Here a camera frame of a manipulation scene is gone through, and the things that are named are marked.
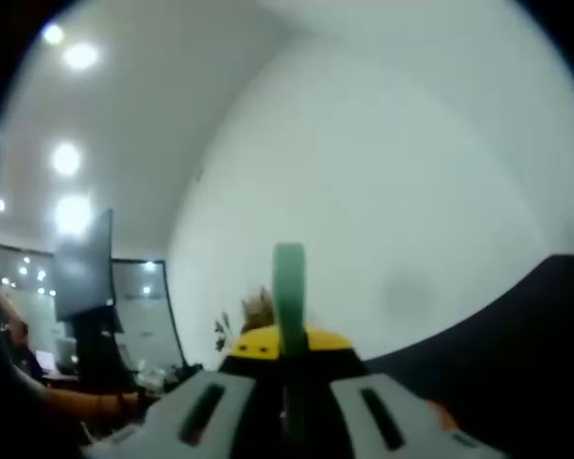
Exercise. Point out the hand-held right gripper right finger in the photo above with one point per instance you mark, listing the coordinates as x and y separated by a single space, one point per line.
411 425

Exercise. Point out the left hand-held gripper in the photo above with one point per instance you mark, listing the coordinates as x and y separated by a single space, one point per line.
150 380

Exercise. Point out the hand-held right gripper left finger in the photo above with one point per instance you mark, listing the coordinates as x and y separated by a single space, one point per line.
172 421

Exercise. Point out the person's right hand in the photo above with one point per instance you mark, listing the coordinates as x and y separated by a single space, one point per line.
444 415

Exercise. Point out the dark clutter pile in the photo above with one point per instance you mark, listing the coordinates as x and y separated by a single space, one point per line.
184 373

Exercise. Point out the dark dried flower stems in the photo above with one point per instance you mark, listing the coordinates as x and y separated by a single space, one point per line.
222 332

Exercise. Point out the large black monitor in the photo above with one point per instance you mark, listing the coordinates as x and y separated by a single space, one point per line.
83 268

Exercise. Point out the group of ceiling lights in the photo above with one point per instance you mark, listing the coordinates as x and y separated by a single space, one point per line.
66 158

